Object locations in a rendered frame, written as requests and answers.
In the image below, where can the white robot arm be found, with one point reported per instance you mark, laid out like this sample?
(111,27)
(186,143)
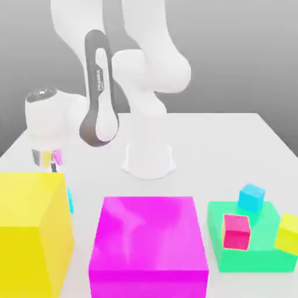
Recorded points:
(149,130)

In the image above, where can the small cyan cube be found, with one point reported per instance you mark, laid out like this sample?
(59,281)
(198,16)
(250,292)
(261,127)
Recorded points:
(251,198)
(70,200)

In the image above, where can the large magenta box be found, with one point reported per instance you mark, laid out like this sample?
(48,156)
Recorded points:
(149,237)

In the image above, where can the small red cube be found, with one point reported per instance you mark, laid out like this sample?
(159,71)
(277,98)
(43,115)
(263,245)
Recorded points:
(236,232)

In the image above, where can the small yellow-green cube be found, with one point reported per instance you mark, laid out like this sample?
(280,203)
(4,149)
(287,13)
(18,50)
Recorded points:
(288,235)

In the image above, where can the large green box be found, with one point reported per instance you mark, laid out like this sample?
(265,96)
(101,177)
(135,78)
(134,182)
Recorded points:
(260,258)

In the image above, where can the large yellow box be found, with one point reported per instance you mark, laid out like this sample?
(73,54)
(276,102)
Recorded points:
(25,232)

